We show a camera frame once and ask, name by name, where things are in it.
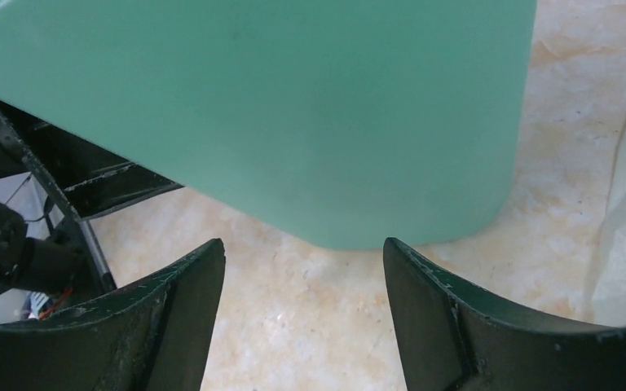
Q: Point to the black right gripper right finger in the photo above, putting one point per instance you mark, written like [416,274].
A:
[454,335]

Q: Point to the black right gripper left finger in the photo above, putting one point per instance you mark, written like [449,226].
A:
[153,334]

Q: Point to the green plastic trash bin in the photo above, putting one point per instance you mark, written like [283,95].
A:
[342,123]

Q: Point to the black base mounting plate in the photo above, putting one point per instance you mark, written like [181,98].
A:
[75,162]

